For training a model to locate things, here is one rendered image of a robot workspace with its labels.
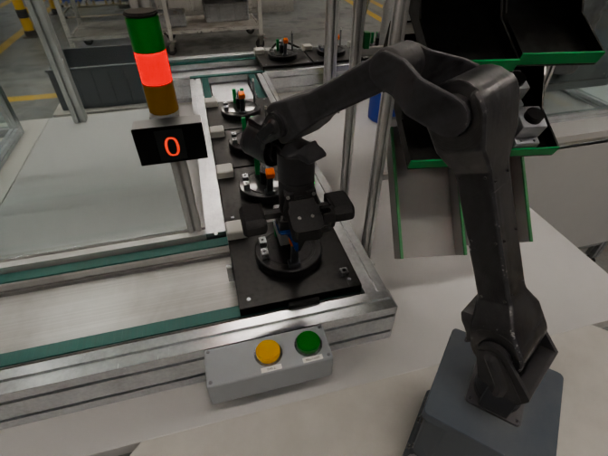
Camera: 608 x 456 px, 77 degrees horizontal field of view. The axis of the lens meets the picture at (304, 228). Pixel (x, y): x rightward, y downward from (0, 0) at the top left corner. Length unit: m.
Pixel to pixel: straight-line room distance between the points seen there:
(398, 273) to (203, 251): 0.46
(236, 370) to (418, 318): 0.41
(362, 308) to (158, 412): 0.40
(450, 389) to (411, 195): 0.40
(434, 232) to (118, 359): 0.63
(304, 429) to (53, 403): 0.42
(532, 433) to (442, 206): 0.44
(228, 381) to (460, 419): 0.34
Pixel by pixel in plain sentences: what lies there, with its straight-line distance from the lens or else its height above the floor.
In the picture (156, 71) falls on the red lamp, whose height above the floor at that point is 1.33.
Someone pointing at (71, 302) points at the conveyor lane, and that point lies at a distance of 0.93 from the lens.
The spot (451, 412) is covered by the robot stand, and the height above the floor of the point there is 1.06.
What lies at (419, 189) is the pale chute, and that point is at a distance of 0.83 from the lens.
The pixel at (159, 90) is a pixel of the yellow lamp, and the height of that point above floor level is 1.30.
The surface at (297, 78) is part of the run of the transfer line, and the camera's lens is 1.90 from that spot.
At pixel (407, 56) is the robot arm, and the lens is 0.41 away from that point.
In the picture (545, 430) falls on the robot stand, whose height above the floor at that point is 1.06.
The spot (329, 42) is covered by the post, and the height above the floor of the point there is 1.09.
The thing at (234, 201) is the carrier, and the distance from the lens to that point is 0.98.
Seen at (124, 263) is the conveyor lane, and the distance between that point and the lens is 0.92.
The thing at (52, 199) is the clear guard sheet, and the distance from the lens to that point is 0.91.
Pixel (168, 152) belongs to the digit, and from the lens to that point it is 0.76.
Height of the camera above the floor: 1.54
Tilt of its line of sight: 40 degrees down
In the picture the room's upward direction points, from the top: straight up
